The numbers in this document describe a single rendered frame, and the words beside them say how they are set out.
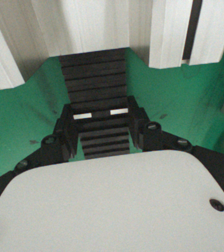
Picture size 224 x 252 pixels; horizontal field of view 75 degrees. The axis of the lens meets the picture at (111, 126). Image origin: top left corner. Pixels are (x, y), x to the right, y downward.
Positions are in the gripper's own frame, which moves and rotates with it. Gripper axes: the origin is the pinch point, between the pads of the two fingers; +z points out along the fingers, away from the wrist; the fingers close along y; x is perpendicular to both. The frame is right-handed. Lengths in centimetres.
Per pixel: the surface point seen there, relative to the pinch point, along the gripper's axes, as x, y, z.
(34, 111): 0.4, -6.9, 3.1
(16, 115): 0.2, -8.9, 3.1
